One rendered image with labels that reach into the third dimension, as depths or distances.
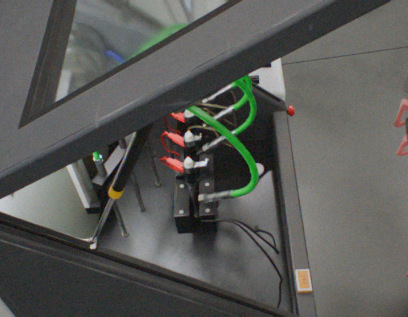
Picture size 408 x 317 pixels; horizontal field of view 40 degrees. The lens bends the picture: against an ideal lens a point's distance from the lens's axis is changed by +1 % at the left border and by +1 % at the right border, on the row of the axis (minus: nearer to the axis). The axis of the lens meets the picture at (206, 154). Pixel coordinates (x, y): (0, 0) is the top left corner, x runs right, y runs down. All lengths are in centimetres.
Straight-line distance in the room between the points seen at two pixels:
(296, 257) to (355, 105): 174
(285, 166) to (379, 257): 107
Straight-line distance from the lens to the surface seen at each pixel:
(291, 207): 138
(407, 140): 139
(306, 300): 126
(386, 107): 298
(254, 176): 104
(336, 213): 253
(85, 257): 93
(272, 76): 165
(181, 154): 144
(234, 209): 152
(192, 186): 131
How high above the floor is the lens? 209
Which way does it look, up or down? 50 degrees down
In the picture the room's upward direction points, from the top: 7 degrees counter-clockwise
